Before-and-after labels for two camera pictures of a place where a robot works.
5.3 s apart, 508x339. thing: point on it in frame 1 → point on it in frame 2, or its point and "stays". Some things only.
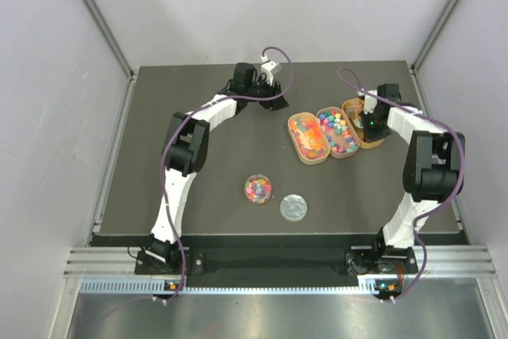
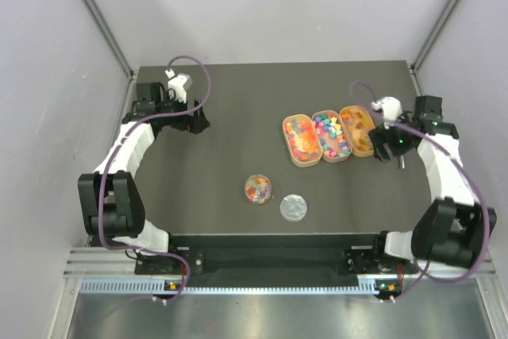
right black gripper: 370,136 → 380,136
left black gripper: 271,92 → 190,115
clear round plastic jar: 258,189 stays
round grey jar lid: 293,207 stays
